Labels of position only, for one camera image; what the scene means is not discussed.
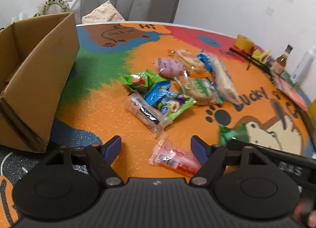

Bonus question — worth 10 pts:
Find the dark green snack packet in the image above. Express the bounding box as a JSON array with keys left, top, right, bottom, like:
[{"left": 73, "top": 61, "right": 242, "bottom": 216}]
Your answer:
[{"left": 218, "top": 124, "right": 251, "bottom": 146}]

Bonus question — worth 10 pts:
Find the panda print padded ring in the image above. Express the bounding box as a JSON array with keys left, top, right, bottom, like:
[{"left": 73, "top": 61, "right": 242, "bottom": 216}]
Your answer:
[{"left": 37, "top": 0, "right": 70, "bottom": 17}]

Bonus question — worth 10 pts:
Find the colourful printed table mat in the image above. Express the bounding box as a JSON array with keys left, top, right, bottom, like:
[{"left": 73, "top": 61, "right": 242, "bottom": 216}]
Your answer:
[{"left": 0, "top": 22, "right": 316, "bottom": 228}]

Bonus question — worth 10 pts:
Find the clear packet with black bar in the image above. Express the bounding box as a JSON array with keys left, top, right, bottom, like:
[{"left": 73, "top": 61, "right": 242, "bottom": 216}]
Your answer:
[{"left": 128, "top": 92, "right": 171, "bottom": 134}]

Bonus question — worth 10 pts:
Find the clear packet with red print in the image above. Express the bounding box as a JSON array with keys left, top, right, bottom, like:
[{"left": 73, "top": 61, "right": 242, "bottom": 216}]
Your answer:
[{"left": 149, "top": 133, "right": 202, "bottom": 176}]

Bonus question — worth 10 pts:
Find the green packet with plum print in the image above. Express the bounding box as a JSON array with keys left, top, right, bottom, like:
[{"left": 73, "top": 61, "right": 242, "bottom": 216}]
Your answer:
[{"left": 159, "top": 95, "right": 197, "bottom": 122}]

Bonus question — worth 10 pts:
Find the dotted cream cushion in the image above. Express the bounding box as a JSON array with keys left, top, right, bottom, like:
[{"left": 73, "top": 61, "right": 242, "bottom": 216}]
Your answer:
[{"left": 82, "top": 1, "right": 125, "bottom": 24}]

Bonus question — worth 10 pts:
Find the bread packet with orange label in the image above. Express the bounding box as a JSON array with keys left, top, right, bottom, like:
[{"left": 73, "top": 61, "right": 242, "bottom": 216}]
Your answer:
[{"left": 169, "top": 49, "right": 210, "bottom": 78}]

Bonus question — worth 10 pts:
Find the red book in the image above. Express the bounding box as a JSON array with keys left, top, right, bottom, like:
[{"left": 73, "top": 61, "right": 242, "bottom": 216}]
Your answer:
[{"left": 274, "top": 76, "right": 309, "bottom": 112}]

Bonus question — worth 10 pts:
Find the brown cardboard box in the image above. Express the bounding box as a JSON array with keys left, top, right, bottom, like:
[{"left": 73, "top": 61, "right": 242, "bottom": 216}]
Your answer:
[{"left": 0, "top": 12, "right": 80, "bottom": 154}]

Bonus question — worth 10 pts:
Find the person's right hand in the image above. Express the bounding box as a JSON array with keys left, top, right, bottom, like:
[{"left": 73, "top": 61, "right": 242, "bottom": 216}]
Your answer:
[{"left": 306, "top": 208, "right": 316, "bottom": 228}]

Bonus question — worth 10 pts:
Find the white spray bottle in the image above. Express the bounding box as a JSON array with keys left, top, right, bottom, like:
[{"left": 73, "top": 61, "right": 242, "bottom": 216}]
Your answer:
[{"left": 290, "top": 46, "right": 316, "bottom": 84}]

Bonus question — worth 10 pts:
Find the glass bottle with amber liquid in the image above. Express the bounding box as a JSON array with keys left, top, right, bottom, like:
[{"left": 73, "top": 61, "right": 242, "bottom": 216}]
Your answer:
[{"left": 270, "top": 44, "right": 293, "bottom": 77}]

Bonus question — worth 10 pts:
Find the black tray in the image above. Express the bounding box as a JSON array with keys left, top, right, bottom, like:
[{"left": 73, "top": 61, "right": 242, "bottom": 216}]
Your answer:
[{"left": 229, "top": 47, "right": 275, "bottom": 76}]

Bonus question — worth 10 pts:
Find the bread packet with green label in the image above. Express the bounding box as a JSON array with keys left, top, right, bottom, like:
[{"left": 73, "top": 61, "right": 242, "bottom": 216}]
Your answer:
[{"left": 174, "top": 76, "right": 223, "bottom": 105}]

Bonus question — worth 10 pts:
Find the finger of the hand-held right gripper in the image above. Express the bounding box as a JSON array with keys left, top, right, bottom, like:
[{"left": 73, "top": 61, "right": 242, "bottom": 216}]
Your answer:
[{"left": 228, "top": 138, "right": 280, "bottom": 162}]

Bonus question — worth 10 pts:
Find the yellow tape roll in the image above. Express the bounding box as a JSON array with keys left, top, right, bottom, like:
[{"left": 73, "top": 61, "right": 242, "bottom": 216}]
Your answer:
[{"left": 234, "top": 34, "right": 255, "bottom": 51}]

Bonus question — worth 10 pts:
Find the blue snack packet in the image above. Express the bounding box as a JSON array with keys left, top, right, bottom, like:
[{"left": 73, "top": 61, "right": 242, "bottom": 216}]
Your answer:
[{"left": 144, "top": 80, "right": 182, "bottom": 110}]

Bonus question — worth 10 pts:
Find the long white packet blue end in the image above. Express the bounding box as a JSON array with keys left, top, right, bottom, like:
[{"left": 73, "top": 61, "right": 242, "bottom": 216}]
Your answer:
[{"left": 197, "top": 49, "right": 239, "bottom": 105}]

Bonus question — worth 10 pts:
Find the purple snack packet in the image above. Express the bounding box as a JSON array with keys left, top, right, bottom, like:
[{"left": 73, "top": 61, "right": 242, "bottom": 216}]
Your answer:
[{"left": 153, "top": 57, "right": 184, "bottom": 79}]

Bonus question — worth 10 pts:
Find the yellow drink bottle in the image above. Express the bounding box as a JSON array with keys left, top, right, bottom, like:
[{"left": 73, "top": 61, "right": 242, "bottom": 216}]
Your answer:
[{"left": 307, "top": 99, "right": 316, "bottom": 130}]

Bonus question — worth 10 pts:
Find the white cable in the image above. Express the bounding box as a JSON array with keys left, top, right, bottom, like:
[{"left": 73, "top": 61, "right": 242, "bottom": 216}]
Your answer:
[{"left": 0, "top": 152, "right": 13, "bottom": 172}]

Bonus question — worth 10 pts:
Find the green packet with red print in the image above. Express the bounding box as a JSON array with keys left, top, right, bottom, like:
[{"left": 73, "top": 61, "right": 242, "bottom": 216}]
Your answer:
[{"left": 120, "top": 69, "right": 166, "bottom": 94}]

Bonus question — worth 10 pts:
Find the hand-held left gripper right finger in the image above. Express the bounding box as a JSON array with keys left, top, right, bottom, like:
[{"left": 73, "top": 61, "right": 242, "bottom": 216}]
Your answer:
[{"left": 189, "top": 135, "right": 277, "bottom": 187}]

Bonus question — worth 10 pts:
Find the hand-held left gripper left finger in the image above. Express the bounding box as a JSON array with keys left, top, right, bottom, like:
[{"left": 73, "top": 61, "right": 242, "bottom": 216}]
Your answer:
[{"left": 39, "top": 135, "right": 124, "bottom": 187}]

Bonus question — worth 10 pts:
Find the yellow toy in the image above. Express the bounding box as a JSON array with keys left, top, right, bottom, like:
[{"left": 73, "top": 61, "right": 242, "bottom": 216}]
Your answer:
[{"left": 252, "top": 48, "right": 271, "bottom": 64}]

